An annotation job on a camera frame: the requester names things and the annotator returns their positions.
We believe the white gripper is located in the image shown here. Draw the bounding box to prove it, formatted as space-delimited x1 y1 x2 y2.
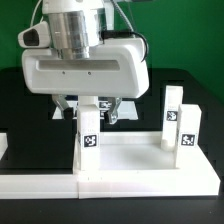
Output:
22 38 149 125

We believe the white desk tabletop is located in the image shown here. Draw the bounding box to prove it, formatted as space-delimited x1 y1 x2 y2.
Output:
73 132 203 173

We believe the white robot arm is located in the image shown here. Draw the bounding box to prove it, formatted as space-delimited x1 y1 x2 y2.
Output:
18 0 149 124

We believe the white part at left edge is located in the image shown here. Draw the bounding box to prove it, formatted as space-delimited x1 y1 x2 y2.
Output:
0 133 8 160

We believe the white L-shaped obstacle fixture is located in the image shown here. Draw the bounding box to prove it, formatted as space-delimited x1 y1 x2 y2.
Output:
0 151 220 199

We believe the base plate with fiducial tags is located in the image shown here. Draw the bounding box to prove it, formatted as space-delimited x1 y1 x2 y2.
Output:
52 100 138 120

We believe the black camera cable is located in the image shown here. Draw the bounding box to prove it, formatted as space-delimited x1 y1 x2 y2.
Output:
101 29 150 63

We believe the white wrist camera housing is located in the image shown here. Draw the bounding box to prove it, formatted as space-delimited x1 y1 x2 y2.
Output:
18 21 51 48

